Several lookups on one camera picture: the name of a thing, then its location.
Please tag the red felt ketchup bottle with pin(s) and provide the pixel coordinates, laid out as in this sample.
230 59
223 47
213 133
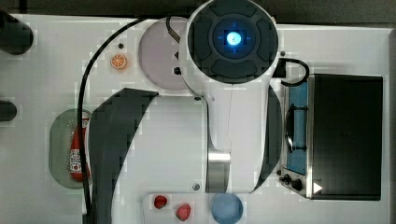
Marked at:
74 165

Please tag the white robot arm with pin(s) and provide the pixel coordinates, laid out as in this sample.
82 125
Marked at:
227 56

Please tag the green oval strainer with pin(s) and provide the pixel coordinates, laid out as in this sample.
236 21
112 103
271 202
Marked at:
60 138

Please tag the lilac round plate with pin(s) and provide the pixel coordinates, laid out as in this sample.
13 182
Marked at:
158 57

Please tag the orange slice toy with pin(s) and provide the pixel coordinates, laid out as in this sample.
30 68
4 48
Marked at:
118 61

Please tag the white tray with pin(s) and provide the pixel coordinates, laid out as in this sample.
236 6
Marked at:
200 204

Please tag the blue round bowl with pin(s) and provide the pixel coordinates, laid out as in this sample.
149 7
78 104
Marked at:
226 208

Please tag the red strawberry toy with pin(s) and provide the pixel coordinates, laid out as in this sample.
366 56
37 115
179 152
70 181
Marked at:
183 212

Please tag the black toaster oven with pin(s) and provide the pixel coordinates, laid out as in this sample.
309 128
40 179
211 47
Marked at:
333 138

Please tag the black cylinder post lower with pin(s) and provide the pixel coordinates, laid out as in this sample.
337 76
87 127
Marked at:
8 111

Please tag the black cylinder post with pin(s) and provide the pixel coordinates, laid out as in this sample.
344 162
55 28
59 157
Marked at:
8 111
16 37

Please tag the black cylinder post upper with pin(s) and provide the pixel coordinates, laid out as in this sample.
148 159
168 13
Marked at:
16 37

